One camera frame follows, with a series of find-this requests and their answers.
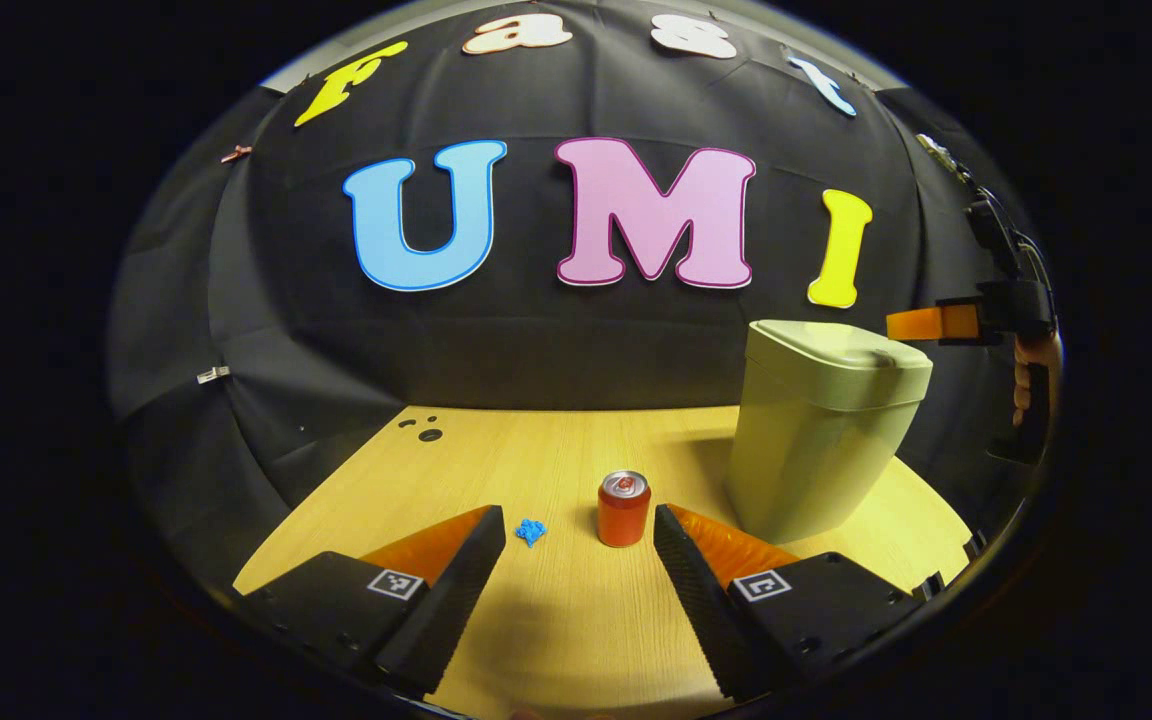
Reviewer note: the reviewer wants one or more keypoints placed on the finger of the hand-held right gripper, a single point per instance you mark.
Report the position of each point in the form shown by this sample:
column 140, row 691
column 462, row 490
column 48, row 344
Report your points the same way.
column 926, row 323

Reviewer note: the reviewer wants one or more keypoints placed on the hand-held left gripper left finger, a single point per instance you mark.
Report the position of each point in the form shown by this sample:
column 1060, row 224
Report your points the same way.
column 451, row 600

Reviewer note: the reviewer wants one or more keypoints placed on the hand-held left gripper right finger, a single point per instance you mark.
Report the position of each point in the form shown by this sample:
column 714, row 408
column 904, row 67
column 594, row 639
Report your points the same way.
column 701, row 610

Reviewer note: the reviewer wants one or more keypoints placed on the blue paper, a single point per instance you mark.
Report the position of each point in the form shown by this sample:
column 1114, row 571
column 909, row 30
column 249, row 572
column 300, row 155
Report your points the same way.
column 531, row 531

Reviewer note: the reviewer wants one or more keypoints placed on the red pop can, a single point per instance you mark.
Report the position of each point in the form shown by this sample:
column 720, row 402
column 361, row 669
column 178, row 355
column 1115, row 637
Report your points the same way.
column 623, row 515

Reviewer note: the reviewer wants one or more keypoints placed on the pale green desktop garbage bin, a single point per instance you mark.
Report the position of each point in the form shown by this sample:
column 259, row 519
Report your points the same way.
column 806, row 450

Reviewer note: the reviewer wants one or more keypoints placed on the wooden desktop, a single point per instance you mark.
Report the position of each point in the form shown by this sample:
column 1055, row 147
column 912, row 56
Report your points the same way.
column 556, row 450

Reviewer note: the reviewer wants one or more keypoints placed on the black backdrop cloth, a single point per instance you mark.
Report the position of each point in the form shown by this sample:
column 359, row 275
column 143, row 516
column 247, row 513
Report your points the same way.
column 586, row 340

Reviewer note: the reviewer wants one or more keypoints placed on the white cloth clip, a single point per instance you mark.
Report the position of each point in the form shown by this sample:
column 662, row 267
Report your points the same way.
column 213, row 374

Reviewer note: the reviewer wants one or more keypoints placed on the pink cloth clip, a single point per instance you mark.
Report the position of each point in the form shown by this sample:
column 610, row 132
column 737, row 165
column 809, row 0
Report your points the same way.
column 236, row 153

